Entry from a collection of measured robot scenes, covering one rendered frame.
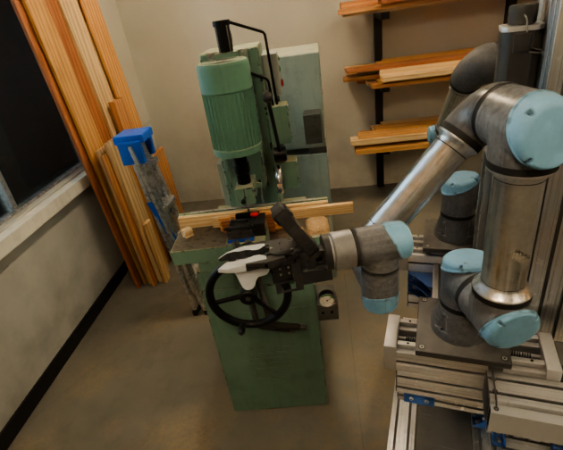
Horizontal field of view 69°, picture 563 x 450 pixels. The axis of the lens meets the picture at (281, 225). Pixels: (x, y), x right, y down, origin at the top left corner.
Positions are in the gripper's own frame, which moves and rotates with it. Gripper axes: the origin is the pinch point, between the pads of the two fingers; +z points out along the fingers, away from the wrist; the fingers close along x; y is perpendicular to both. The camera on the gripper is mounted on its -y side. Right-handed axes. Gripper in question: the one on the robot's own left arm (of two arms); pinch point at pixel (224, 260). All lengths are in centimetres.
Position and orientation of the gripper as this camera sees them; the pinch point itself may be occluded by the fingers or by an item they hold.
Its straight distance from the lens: 77.6
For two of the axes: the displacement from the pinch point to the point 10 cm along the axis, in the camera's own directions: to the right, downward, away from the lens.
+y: 1.5, 9.2, 3.5
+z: -9.8, 1.7, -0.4
